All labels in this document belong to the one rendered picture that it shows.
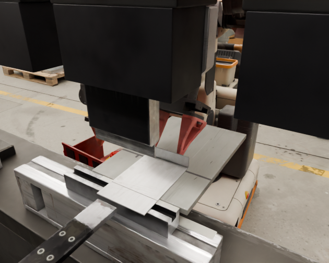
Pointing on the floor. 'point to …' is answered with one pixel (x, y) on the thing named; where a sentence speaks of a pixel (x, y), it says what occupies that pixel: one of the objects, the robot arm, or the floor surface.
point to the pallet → (51, 80)
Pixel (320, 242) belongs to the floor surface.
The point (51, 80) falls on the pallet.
